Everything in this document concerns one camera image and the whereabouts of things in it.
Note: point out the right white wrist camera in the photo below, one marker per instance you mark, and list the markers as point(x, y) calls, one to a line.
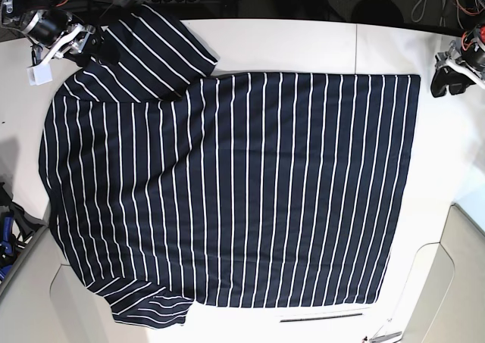
point(39, 74)

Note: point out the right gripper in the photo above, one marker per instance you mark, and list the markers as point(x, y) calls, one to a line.
point(54, 34)

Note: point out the blue items at left edge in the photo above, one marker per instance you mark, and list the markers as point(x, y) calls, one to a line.
point(16, 231)

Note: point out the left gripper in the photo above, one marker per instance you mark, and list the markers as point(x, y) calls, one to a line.
point(461, 66)

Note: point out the metal clip at bottom edge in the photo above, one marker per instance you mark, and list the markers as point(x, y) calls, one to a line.
point(387, 333)

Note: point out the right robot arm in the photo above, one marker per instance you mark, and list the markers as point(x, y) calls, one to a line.
point(13, 10)

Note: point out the navy white striped T-shirt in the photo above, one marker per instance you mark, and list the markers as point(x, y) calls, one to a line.
point(170, 186)

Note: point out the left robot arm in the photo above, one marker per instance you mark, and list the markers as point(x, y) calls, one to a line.
point(469, 14)

